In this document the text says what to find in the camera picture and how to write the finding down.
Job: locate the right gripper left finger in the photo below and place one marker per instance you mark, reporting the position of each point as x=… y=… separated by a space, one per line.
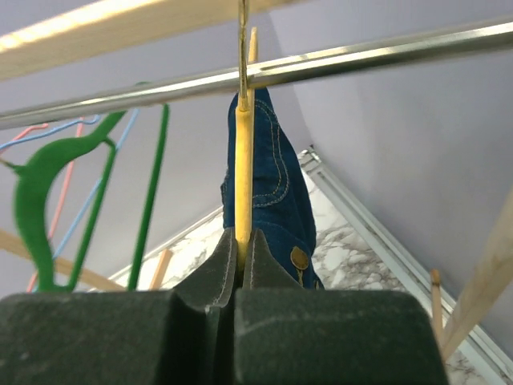
x=179 y=336

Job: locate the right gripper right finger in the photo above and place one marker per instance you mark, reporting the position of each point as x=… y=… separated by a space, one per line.
x=285 y=334

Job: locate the navy blue garment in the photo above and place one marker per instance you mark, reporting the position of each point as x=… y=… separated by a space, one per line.
x=281 y=206

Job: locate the pink wire hanger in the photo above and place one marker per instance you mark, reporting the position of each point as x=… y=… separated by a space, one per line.
x=37 y=132

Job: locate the green hanger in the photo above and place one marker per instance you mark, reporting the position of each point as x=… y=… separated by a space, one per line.
x=64 y=275

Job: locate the wooden hanger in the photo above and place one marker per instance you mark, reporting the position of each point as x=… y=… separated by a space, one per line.
x=244 y=145

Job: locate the blue wire hanger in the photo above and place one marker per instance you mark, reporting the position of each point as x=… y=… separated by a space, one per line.
x=36 y=176

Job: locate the wooden clothes rack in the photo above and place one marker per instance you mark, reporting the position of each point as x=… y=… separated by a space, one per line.
x=426 y=147

